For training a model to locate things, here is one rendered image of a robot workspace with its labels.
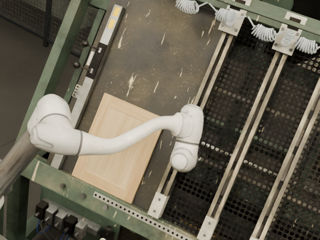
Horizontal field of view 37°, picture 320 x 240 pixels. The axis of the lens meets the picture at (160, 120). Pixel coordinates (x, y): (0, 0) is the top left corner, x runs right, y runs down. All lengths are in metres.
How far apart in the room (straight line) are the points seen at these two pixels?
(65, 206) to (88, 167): 0.26
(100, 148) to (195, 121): 0.42
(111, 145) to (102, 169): 0.70
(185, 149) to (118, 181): 0.67
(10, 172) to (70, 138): 0.40
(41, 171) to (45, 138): 0.90
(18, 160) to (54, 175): 0.62
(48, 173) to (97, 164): 0.28
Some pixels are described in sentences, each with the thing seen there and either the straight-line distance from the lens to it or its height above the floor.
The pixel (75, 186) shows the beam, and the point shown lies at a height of 0.87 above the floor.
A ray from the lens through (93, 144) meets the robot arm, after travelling 1.87.
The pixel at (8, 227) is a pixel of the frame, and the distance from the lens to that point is 3.17.
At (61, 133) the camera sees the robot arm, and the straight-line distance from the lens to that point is 1.83.
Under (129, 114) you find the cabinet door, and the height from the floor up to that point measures 1.27.
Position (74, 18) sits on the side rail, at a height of 1.59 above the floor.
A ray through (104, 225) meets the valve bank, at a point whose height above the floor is 0.75.
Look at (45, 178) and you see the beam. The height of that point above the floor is 0.84.
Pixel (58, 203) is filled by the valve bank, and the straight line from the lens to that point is 2.70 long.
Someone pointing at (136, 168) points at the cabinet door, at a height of 1.05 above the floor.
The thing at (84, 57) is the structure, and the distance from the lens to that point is 2.74.
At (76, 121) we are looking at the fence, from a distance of 2.62.
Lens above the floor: 2.63
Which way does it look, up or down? 32 degrees down
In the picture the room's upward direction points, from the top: 14 degrees clockwise
